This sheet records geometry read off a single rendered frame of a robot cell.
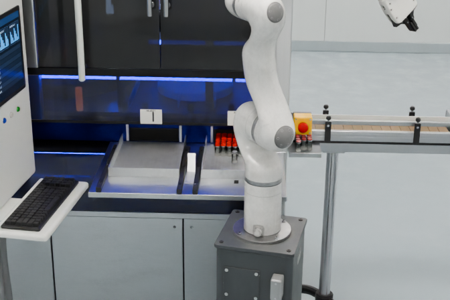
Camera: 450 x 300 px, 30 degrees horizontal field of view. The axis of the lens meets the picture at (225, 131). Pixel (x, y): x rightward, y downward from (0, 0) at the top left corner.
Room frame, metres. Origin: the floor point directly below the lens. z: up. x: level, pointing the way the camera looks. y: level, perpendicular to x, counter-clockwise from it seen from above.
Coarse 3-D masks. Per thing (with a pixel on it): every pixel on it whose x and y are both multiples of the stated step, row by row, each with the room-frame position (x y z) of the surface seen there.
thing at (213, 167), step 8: (208, 144) 3.12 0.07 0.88; (208, 152) 3.04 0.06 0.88; (208, 160) 2.96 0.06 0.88; (216, 160) 2.96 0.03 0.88; (224, 160) 2.96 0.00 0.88; (240, 160) 2.96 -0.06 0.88; (208, 168) 2.88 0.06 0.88; (216, 168) 2.88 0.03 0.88; (224, 168) 2.89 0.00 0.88; (232, 168) 2.89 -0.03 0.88; (240, 168) 2.89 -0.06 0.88; (208, 176) 2.80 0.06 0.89; (216, 176) 2.80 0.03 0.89; (224, 176) 2.80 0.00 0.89; (232, 176) 2.79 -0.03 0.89; (240, 176) 2.79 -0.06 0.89
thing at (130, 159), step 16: (128, 144) 3.12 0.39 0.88; (144, 144) 3.12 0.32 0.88; (160, 144) 3.12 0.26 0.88; (176, 144) 3.12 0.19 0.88; (112, 160) 2.89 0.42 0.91; (128, 160) 2.95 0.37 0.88; (144, 160) 2.95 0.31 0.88; (160, 160) 2.96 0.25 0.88; (176, 160) 2.96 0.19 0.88; (128, 176) 2.81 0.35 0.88; (144, 176) 2.81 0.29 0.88; (160, 176) 2.80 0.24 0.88; (176, 176) 2.80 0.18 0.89
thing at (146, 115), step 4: (140, 112) 3.07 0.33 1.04; (144, 112) 3.07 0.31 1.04; (148, 112) 3.06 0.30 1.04; (156, 112) 3.06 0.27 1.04; (160, 112) 3.06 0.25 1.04; (140, 116) 3.07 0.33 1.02; (144, 116) 3.06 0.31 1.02; (148, 116) 3.06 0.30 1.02; (152, 116) 3.06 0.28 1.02; (156, 116) 3.06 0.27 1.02; (160, 116) 3.06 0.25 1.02; (144, 120) 3.06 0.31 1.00; (148, 120) 3.06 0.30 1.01; (152, 120) 3.06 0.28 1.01; (156, 120) 3.06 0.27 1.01; (160, 120) 3.06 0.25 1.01
